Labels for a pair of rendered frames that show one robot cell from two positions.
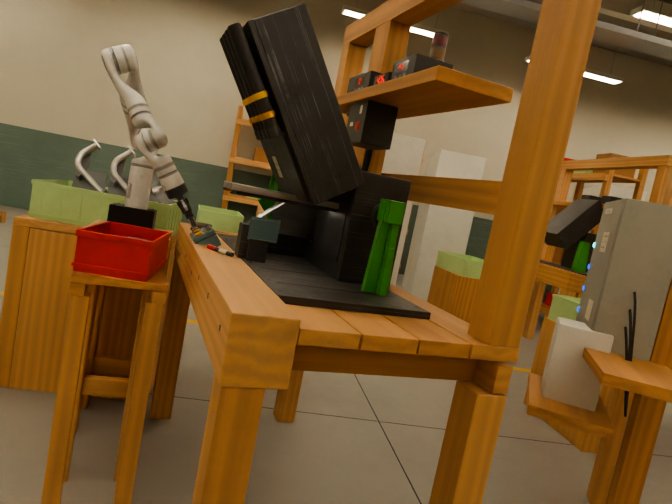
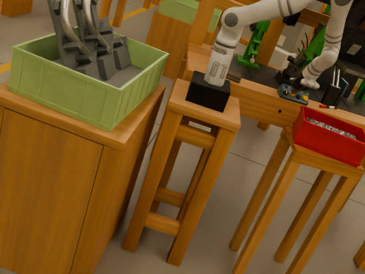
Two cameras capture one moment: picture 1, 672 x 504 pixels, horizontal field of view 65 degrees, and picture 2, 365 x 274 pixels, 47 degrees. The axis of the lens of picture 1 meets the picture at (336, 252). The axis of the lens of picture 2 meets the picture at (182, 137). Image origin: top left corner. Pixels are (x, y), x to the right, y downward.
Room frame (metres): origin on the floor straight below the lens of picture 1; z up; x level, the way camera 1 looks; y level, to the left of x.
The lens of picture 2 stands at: (1.83, 2.62, 1.51)
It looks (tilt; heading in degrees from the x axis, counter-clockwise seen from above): 26 degrees down; 283
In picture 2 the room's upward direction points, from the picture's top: 20 degrees clockwise
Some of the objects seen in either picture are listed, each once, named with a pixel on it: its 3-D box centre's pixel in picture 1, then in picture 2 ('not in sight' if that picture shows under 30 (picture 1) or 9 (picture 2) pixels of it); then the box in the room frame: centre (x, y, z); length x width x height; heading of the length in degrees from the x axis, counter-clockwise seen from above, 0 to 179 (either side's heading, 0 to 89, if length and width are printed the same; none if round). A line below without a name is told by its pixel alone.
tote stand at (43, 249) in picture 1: (97, 300); (73, 164); (2.62, 1.14, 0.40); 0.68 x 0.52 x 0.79; 102
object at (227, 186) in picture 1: (287, 198); (346, 63); (1.69, 0.18, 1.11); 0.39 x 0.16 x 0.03; 112
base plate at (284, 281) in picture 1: (297, 265); (309, 90); (1.80, 0.12, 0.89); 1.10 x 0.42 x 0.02; 22
